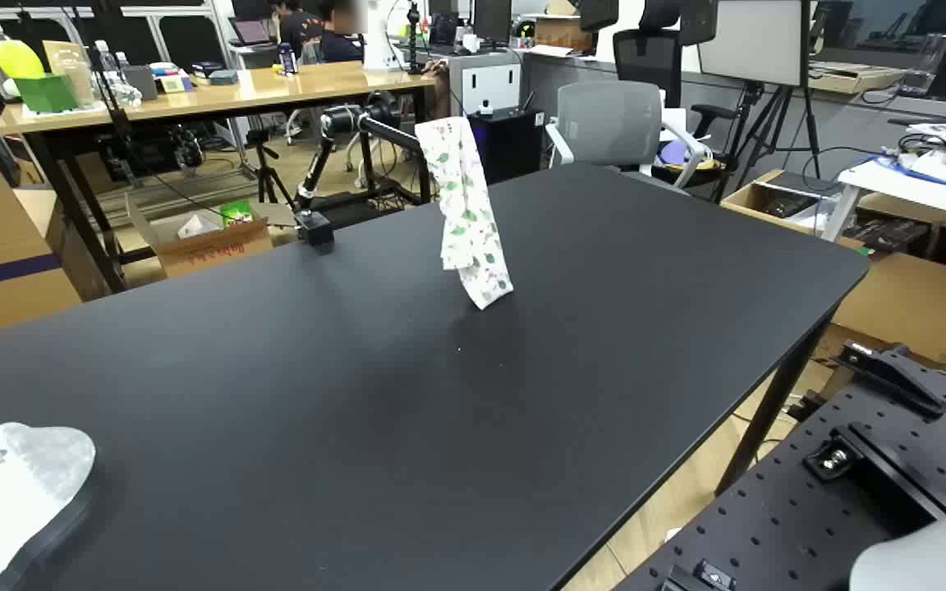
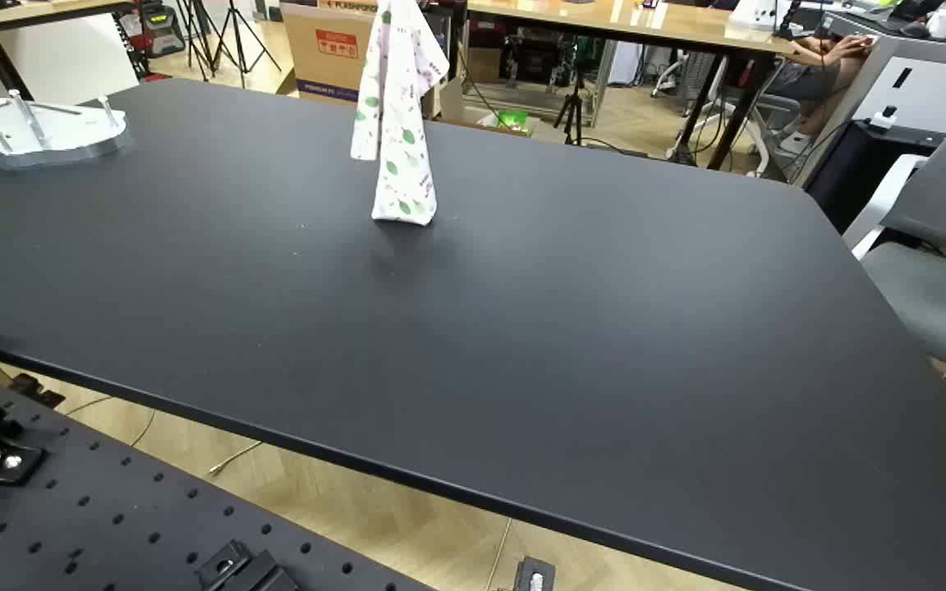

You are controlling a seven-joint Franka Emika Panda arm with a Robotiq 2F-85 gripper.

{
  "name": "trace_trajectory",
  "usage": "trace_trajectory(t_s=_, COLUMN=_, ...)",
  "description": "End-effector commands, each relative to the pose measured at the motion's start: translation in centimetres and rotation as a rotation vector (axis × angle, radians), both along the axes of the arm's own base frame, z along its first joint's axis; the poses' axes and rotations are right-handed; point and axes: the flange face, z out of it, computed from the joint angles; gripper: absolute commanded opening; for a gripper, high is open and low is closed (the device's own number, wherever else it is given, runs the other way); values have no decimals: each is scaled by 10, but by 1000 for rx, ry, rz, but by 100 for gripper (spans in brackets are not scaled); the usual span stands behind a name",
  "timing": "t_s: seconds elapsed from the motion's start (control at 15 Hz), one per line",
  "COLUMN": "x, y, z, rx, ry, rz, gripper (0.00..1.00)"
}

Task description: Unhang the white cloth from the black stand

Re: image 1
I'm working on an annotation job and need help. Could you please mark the seated person in dark shirt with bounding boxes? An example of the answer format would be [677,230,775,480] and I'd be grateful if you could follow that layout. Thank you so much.
[310,0,368,64]

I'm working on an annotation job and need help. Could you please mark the long wooden table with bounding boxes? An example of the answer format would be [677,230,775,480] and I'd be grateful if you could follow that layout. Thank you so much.
[0,59,445,297]

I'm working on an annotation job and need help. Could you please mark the gray office chair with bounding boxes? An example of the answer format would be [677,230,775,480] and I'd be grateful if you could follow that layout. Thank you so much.
[543,77,710,191]

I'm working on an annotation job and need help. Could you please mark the open wooden tray box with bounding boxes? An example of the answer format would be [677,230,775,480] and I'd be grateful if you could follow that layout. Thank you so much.
[716,167,861,241]

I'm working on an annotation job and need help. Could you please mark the flat brown cardboard box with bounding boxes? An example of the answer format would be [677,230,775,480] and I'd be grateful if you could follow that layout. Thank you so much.
[828,250,946,367]

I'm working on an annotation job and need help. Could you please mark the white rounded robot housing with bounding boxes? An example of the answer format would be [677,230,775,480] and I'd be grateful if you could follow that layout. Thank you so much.
[843,490,946,591]

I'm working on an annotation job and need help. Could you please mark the whiteboard on tripod easel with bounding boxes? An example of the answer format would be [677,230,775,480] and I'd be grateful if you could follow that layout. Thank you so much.
[691,0,828,184]

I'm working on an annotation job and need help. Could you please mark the small black tripod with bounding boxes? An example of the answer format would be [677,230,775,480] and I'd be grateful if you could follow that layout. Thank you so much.
[243,126,295,212]

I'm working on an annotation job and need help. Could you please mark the black office chair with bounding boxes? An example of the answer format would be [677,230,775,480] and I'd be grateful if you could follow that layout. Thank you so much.
[609,27,685,110]

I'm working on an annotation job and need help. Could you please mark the gray metal cabinet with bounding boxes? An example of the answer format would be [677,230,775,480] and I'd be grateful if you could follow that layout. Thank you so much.
[442,50,524,119]

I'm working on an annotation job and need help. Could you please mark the black perforated breadboard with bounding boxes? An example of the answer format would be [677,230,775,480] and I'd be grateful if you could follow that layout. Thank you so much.
[613,340,946,591]

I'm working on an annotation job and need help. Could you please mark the yellow round object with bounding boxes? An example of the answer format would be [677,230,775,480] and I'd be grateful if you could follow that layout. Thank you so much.
[0,36,49,83]

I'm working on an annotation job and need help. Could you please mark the green box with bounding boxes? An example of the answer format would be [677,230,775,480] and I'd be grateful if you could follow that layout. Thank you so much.
[12,71,82,119]

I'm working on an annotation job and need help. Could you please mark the open cardboard box with items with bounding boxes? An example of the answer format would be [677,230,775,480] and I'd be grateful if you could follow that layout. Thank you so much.
[120,197,278,282]

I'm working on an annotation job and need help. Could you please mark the white side table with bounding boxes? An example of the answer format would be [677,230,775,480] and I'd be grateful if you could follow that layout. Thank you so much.
[834,146,946,235]

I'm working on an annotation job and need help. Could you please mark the black articulated stand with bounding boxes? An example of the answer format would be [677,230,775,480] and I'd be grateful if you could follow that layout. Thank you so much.
[291,102,432,250]

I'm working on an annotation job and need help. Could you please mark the white cloth with green print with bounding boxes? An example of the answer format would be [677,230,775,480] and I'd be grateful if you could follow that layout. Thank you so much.
[413,114,517,311]

